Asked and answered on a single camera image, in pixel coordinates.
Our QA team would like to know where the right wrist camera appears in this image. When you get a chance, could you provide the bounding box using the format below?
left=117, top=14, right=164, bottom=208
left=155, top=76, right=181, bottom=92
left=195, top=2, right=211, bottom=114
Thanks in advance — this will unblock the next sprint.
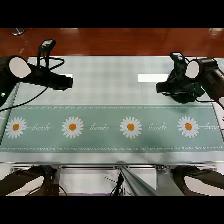
left=169, top=51, right=186, bottom=73

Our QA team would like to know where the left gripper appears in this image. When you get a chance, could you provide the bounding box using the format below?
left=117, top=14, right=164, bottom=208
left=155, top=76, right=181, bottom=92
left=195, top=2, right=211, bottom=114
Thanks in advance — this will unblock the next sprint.
left=49, top=73, right=74, bottom=92

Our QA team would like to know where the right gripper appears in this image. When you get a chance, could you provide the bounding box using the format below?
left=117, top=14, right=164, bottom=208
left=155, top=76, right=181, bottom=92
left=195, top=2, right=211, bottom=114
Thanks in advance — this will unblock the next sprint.
left=155, top=68, right=205, bottom=104

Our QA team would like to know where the black cable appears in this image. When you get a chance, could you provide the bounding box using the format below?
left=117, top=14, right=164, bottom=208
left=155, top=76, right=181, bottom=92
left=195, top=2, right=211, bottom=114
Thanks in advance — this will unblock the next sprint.
left=105, top=171, right=126, bottom=197
left=0, top=56, right=66, bottom=113

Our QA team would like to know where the silver frame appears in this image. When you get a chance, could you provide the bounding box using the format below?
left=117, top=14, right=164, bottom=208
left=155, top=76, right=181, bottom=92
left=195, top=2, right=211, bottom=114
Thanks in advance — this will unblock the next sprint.
left=0, top=161, right=224, bottom=197

